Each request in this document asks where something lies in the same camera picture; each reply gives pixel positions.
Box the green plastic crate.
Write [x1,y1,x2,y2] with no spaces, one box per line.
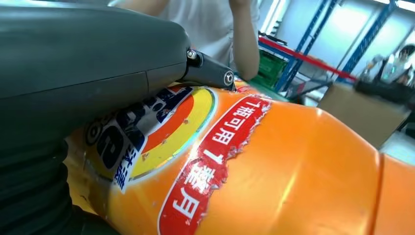
[251,48,289,90]

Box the cardboard box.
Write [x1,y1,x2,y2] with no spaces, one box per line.
[317,82,412,150]

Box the blue metal shelving rack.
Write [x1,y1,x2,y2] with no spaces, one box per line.
[274,0,403,93]

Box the person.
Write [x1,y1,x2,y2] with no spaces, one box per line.
[366,44,415,87]
[108,0,261,82]

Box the black device with antenna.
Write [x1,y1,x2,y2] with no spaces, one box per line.
[354,77,415,106]

